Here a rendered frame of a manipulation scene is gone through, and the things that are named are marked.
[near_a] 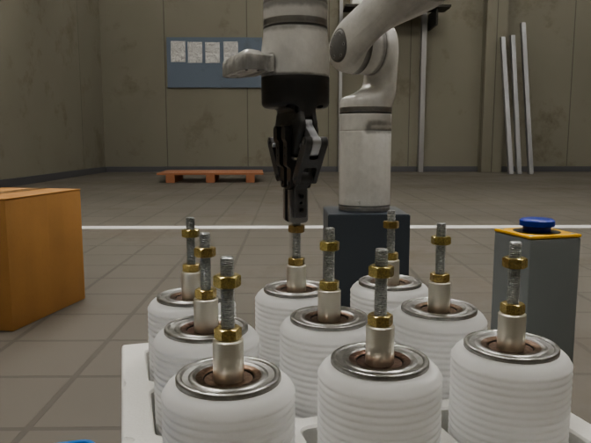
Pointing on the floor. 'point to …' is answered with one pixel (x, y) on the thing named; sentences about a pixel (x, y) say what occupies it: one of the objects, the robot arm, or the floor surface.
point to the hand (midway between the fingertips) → (295, 205)
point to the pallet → (209, 174)
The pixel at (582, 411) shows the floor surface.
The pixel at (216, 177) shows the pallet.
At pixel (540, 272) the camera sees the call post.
